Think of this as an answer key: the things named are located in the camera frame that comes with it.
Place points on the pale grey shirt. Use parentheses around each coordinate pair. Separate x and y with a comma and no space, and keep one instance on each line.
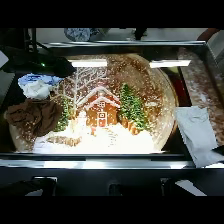
(196,133)

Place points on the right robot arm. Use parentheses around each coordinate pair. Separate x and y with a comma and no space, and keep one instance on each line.
(190,188)

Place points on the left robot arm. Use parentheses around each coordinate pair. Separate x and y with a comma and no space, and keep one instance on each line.
(50,66)

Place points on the white garment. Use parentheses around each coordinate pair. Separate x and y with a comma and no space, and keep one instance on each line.
(38,90)

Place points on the brown garment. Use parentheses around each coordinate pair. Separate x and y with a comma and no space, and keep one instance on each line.
(33,115)

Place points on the person's legs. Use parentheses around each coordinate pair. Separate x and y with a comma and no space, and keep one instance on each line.
(140,32)

